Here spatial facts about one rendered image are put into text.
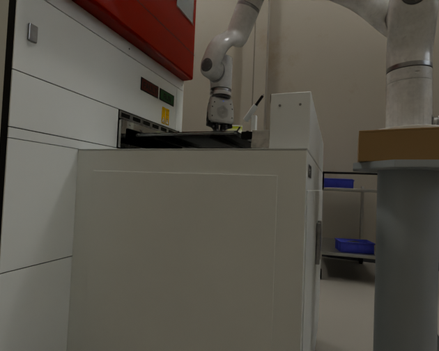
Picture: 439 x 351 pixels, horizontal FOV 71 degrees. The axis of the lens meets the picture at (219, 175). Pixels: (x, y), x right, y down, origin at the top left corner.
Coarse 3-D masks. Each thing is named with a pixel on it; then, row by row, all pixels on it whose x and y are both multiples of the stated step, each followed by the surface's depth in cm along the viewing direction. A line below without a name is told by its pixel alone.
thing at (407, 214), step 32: (384, 160) 83; (416, 160) 77; (384, 192) 90; (416, 192) 84; (384, 224) 89; (416, 224) 84; (384, 256) 89; (416, 256) 83; (384, 288) 88; (416, 288) 83; (384, 320) 88; (416, 320) 83
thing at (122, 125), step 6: (120, 120) 102; (126, 120) 104; (120, 126) 102; (126, 126) 105; (132, 126) 108; (138, 126) 111; (120, 132) 102; (144, 132) 115; (150, 132) 118; (120, 138) 102; (120, 144) 102; (126, 144) 105; (132, 144) 108; (138, 144) 111
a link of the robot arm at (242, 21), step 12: (240, 12) 112; (252, 12) 112; (240, 24) 113; (252, 24) 115; (216, 36) 112; (228, 36) 110; (240, 36) 113; (216, 48) 109; (228, 48) 110; (204, 60) 110; (216, 60) 109; (204, 72) 111; (216, 72) 111
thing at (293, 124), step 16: (272, 96) 74; (288, 96) 73; (304, 96) 71; (272, 112) 74; (288, 112) 72; (304, 112) 71; (272, 128) 74; (288, 128) 72; (304, 128) 71; (272, 144) 73; (288, 144) 72; (304, 144) 71; (320, 144) 120
